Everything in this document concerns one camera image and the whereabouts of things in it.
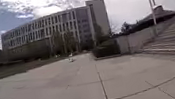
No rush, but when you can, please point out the grey concrete wall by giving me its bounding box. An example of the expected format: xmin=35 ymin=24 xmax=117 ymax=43
xmin=113 ymin=17 xmax=175 ymax=57

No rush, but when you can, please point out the grey concrete slab plaza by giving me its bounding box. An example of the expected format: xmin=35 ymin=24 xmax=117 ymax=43
xmin=0 ymin=38 xmax=175 ymax=99

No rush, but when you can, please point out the row of trees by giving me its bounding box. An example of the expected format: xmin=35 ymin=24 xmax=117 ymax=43
xmin=2 ymin=21 xmax=110 ymax=65

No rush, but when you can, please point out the large grey multistorey building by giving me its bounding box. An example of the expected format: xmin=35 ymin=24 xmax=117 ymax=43
xmin=0 ymin=0 xmax=114 ymax=65

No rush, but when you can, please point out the dark roofed building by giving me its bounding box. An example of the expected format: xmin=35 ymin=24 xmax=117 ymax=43
xmin=126 ymin=2 xmax=175 ymax=35

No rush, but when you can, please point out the tall lamp pole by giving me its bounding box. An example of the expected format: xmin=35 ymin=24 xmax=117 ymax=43
xmin=142 ymin=0 xmax=161 ymax=29

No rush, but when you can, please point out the concrete planter kerb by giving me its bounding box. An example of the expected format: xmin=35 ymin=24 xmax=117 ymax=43
xmin=93 ymin=52 xmax=123 ymax=62

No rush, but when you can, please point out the dark green hedge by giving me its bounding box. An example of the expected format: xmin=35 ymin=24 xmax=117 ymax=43
xmin=89 ymin=37 xmax=123 ymax=60

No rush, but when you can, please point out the grass area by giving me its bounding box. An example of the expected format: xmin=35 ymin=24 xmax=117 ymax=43
xmin=0 ymin=54 xmax=69 ymax=82

